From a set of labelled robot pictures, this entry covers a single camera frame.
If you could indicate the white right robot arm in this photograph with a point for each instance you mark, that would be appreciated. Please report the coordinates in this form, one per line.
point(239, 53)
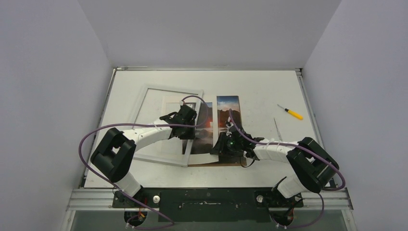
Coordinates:
point(313, 167)

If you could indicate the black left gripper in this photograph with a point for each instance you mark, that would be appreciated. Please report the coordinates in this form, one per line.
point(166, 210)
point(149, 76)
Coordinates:
point(191, 135)

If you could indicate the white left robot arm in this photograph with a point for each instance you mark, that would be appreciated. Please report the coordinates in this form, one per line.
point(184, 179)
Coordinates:
point(113, 156)

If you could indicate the sunset landscape photo print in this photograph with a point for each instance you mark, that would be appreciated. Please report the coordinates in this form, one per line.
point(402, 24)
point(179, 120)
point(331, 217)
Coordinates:
point(224, 104)

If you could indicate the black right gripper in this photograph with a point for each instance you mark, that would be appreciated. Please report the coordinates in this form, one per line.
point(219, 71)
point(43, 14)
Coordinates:
point(223, 147)

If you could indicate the yellow handle screwdriver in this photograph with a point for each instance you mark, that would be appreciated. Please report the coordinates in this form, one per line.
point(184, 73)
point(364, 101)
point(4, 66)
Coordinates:
point(291, 112)

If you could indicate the clear handle screwdriver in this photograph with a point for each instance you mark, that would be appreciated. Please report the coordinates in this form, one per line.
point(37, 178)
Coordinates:
point(278, 130)

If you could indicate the brown fibreboard backing board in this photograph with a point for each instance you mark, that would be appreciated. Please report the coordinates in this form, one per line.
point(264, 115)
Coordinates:
point(242, 163)

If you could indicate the aluminium table front rail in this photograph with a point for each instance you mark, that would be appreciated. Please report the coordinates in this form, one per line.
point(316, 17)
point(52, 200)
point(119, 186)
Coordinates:
point(102, 199)

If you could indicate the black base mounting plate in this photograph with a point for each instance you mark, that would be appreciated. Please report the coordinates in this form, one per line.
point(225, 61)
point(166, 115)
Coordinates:
point(220, 204)

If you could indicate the white picture frame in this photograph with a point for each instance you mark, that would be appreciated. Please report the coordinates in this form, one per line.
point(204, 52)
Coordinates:
point(159, 100)

